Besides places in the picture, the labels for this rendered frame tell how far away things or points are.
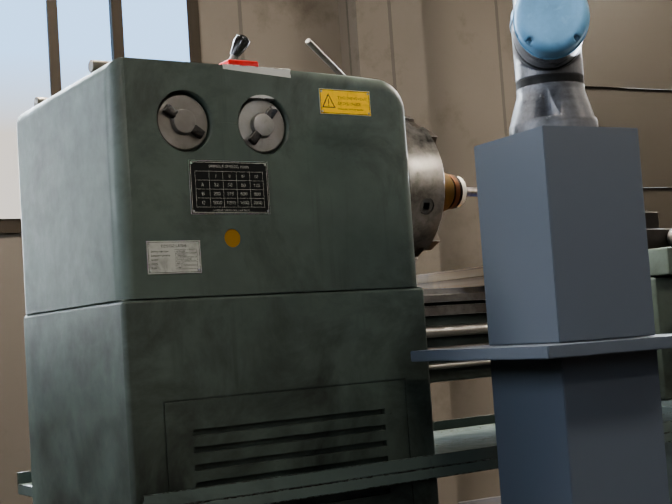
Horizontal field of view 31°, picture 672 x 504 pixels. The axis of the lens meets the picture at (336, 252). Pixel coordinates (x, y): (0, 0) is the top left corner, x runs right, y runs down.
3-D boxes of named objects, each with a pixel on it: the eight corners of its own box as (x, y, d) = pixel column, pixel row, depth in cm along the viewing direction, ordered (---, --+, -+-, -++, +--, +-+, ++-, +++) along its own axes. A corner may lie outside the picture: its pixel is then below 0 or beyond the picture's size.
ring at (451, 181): (430, 166, 251) (464, 167, 256) (404, 173, 259) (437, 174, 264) (433, 210, 251) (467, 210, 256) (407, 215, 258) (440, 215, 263)
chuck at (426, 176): (422, 241, 231) (393, 90, 238) (337, 283, 256) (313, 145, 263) (458, 241, 236) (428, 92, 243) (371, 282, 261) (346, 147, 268)
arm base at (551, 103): (617, 129, 202) (612, 72, 202) (545, 128, 195) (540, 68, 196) (562, 145, 215) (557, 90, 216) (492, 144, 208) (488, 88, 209)
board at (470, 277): (490, 285, 240) (488, 265, 240) (386, 296, 270) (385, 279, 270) (597, 280, 256) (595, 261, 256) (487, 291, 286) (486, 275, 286)
